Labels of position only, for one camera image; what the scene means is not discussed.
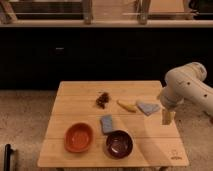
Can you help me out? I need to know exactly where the black object at floor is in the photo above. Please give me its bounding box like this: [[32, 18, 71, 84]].
[[3, 144, 14, 171]]

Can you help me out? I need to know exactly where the blue grey towel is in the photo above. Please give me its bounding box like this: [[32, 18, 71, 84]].
[[136, 101, 160, 116]]

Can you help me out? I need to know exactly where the dark grape bunch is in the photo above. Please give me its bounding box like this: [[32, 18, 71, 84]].
[[96, 92, 109, 109]]

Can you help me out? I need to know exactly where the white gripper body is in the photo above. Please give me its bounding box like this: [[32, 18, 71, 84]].
[[158, 87, 183, 109]]

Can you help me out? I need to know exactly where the wooden folding table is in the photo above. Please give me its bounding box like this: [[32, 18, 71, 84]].
[[38, 81, 189, 168]]

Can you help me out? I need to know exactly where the purple bowl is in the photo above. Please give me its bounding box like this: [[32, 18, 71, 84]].
[[106, 130, 133, 159]]

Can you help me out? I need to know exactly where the wooden shelf rail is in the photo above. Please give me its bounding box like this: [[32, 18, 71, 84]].
[[0, 0, 213, 27]]

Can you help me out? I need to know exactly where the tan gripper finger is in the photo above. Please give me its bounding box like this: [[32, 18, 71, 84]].
[[162, 109, 176, 125]]

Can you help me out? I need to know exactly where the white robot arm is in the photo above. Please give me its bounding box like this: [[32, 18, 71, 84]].
[[158, 62, 213, 125]]

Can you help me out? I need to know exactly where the yellow banana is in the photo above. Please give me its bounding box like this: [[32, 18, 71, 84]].
[[117, 100, 137, 113]]

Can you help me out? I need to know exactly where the orange bowl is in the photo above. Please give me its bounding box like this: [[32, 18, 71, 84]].
[[64, 122, 93, 153]]

